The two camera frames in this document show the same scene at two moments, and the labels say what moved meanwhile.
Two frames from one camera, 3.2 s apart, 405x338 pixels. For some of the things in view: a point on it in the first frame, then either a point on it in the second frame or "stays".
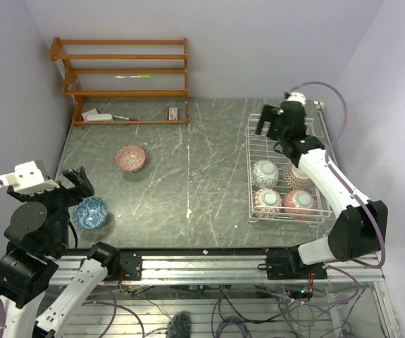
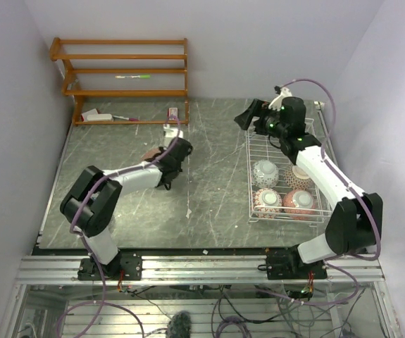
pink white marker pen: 130,119 stays
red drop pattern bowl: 130,158 -> 151,155
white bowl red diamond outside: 267,197 stays
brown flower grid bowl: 296,179 stays
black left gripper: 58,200 -> 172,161
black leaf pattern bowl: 265,174 stays
